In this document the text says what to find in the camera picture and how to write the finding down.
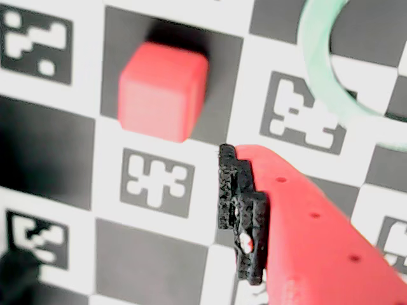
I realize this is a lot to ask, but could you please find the red gripper finger with black pad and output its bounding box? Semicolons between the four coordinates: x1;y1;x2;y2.
217;143;407;305

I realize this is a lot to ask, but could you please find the green flat ring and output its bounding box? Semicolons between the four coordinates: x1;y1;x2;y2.
298;0;407;153

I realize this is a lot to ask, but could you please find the red cube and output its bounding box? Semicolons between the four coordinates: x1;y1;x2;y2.
116;41;210;144

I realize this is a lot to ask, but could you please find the black white marker checkerboard mat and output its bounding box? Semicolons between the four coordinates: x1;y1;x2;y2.
0;0;407;305

